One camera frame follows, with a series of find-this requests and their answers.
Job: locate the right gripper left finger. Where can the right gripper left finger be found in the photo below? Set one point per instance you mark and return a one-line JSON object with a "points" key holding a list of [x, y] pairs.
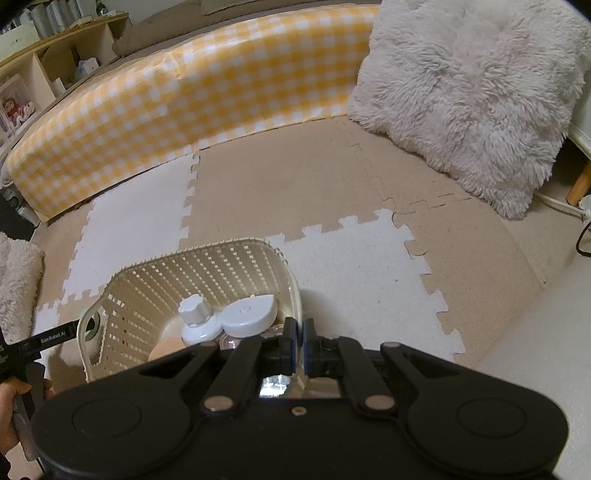
{"points": [[279, 350]]}

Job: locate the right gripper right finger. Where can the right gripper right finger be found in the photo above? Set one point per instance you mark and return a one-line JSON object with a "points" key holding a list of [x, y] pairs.
{"points": [[322, 358]]}

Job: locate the clear plastic bottle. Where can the clear plastic bottle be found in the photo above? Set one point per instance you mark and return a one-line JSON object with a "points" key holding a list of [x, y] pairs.
{"points": [[227, 342]]}

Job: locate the white knob cap container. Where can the white knob cap container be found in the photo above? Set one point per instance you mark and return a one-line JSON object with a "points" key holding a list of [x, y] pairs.
{"points": [[201, 323]]}

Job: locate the wooden furniture leg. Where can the wooden furniture leg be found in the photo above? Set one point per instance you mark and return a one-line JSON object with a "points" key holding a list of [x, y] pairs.
{"points": [[581, 186]]}

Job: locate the wooden oval brush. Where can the wooden oval brush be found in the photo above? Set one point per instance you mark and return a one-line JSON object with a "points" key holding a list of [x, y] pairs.
{"points": [[166, 347]]}

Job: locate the yellow white checkered bumper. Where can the yellow white checkered bumper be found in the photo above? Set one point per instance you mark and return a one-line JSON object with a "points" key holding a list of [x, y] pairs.
{"points": [[235, 81]]}

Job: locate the cream plastic lattice basket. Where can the cream plastic lattice basket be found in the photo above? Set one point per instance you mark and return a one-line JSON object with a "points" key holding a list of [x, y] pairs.
{"points": [[138, 306]]}

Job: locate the white teardrop tape measure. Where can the white teardrop tape measure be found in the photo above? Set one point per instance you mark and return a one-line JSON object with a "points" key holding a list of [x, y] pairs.
{"points": [[249, 316]]}

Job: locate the mint green round object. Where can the mint green round object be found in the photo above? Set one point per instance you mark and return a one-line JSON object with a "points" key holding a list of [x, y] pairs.
{"points": [[92, 327]]}

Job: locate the white furniture panel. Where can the white furniture panel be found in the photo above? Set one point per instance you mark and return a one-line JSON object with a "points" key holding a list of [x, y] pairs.
{"points": [[580, 139]]}

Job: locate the white fluffy cushion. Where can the white fluffy cushion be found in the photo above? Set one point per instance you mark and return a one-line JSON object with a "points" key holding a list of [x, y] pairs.
{"points": [[484, 91]]}

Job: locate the framed baby photo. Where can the framed baby photo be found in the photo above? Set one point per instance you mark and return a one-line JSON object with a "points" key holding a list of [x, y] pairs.
{"points": [[17, 107]]}

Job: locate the cream fluffy blanket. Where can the cream fluffy blanket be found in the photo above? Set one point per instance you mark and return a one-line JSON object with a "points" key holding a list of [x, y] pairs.
{"points": [[21, 272]]}

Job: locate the wooden shelf unit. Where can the wooden shelf unit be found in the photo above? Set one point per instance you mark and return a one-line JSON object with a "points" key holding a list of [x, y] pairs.
{"points": [[53, 67]]}

